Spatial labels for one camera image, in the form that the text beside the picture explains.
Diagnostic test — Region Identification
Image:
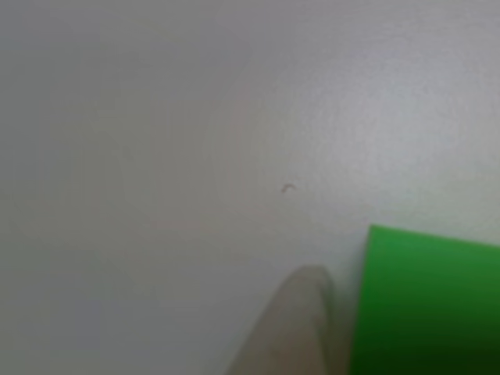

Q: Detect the green cube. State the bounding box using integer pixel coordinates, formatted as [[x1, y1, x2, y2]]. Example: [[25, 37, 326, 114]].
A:
[[347, 223, 500, 375]]

